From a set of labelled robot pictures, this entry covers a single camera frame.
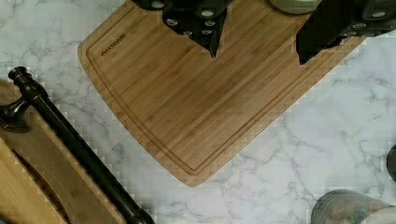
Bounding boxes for bamboo cutting board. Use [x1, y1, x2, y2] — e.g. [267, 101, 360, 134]
[78, 0, 359, 187]

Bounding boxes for black drawer handle bar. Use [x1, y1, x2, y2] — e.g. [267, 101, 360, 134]
[1, 66, 155, 224]

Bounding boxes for clear cereal jar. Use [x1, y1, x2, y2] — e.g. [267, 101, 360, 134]
[310, 189, 396, 224]

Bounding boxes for wooden drawer front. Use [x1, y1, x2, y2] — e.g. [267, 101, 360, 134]
[0, 79, 127, 224]

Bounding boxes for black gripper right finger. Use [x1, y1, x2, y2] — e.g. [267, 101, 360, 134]
[296, 0, 396, 64]

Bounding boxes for dark grey cup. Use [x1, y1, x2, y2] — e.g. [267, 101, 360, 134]
[387, 146, 396, 181]

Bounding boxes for green ceramic bowl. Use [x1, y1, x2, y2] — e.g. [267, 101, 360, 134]
[269, 0, 322, 14]

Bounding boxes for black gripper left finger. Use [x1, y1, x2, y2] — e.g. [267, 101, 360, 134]
[132, 0, 233, 58]

